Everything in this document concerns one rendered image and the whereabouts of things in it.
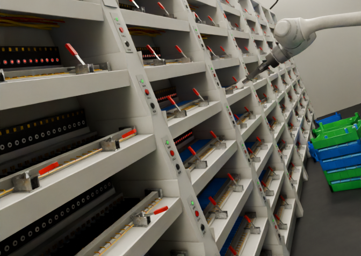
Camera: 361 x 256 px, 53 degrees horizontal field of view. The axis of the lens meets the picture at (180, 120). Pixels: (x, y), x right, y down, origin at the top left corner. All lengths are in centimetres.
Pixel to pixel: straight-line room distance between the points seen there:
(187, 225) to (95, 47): 57
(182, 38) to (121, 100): 73
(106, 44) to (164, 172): 40
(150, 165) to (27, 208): 49
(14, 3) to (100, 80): 25
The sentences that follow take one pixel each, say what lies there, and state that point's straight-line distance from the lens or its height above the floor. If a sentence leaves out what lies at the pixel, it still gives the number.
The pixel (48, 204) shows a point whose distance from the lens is 68.
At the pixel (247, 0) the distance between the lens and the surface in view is 380.
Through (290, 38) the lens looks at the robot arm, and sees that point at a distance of 167.
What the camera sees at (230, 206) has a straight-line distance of 143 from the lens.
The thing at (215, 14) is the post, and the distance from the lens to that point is 240.
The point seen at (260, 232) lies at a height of 32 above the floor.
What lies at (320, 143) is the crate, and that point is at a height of 35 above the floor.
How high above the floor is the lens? 93
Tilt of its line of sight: 2 degrees down
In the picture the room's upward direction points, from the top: 22 degrees counter-clockwise
